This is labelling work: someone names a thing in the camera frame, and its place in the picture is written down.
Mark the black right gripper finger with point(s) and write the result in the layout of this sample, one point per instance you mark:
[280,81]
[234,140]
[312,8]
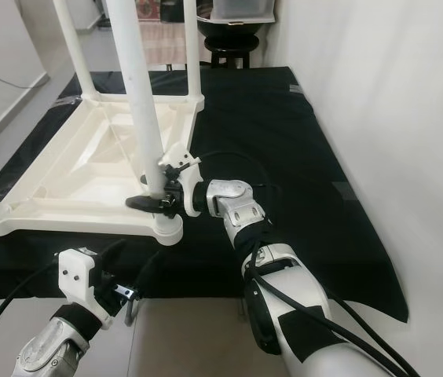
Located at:
[151,204]

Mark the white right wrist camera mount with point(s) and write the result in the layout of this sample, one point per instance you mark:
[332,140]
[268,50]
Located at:
[178,159]

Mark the black tablecloth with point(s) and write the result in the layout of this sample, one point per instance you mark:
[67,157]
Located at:
[292,157]

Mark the clear plastic storage box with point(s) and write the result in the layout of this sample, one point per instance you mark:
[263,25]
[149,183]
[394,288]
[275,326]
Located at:
[243,9]

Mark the beige cloth covered table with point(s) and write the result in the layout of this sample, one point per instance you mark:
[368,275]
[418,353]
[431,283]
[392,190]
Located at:
[170,47]

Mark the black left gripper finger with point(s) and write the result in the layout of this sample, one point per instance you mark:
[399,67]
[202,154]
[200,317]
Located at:
[148,273]
[111,253]

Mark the white plastic children table top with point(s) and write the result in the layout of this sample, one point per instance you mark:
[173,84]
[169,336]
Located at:
[72,165]

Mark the grey metal table frame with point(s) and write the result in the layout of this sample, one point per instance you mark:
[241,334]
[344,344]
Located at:
[133,312]

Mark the black round stool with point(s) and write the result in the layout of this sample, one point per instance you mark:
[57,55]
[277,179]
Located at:
[231,51]

